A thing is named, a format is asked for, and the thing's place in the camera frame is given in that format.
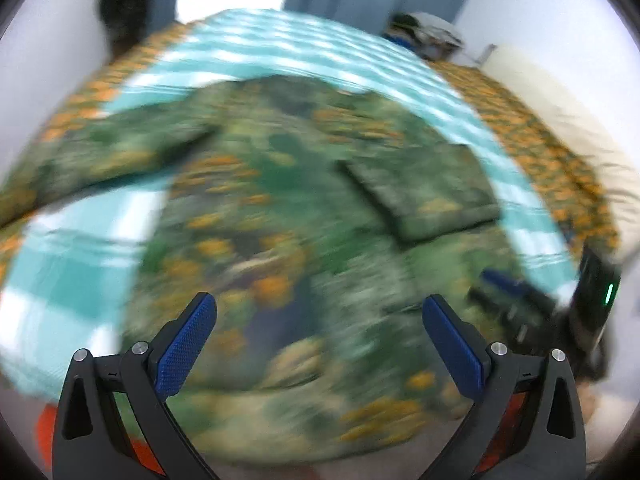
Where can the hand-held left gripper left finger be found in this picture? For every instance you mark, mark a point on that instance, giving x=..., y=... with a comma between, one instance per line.
x=187, y=345

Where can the orange object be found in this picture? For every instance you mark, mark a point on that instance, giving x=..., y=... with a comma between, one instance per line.
x=47, y=425

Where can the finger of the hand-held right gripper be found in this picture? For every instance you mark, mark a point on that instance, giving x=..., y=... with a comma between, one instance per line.
x=515, y=300

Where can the teal checked blanket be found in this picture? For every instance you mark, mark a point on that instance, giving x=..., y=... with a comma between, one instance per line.
x=75, y=270

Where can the pile of clothes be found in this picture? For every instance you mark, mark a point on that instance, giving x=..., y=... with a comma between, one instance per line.
x=430, y=35

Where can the orange floral bedsheet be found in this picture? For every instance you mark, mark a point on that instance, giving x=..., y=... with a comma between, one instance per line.
x=525, y=125

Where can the green floral garment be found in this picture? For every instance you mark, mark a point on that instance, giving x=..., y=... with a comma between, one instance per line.
x=280, y=220

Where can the cream pillow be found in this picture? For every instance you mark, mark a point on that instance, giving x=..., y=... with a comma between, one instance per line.
x=560, y=100

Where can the dark hanging clothes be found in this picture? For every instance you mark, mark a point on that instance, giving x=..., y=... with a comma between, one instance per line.
x=125, y=0

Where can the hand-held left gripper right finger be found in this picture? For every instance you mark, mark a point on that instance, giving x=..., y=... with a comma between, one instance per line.
x=452, y=347

